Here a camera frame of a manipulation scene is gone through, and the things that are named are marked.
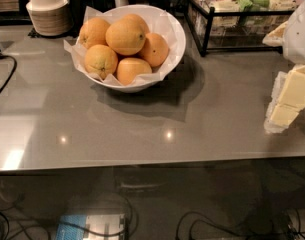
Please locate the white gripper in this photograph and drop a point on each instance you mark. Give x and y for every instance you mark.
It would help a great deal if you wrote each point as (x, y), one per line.
(299, 37)

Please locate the right orange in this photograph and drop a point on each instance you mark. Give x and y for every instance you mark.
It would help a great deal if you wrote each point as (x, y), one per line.
(155, 49)

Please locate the orange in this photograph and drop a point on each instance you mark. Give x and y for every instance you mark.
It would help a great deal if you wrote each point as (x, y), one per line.
(100, 60)
(128, 68)
(125, 37)
(93, 32)
(155, 49)

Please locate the front centre orange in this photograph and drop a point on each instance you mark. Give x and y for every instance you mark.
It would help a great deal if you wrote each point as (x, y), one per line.
(128, 68)

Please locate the top centre orange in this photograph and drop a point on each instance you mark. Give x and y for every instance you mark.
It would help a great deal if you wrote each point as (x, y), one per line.
(125, 37)

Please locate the white bowl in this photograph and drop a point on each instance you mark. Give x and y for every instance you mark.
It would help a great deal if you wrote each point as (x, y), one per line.
(173, 40)

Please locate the front left orange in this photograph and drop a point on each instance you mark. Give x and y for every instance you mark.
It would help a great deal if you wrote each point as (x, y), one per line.
(100, 60)

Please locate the top left orange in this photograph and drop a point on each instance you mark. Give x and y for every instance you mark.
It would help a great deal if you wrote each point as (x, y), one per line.
(93, 32)

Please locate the green packet in rack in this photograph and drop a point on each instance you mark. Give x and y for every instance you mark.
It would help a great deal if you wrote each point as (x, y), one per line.
(253, 5)

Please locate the black utensil holder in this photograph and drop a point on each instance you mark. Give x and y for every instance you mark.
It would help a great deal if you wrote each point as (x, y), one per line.
(79, 4)

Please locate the blue and silver device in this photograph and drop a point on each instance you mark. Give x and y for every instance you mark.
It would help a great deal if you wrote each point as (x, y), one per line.
(92, 227)

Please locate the stack of paper bowls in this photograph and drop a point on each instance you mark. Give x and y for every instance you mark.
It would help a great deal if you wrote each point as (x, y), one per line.
(50, 21)

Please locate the black wire condiment rack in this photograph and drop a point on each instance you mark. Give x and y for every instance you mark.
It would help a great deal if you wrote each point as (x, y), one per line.
(220, 25)

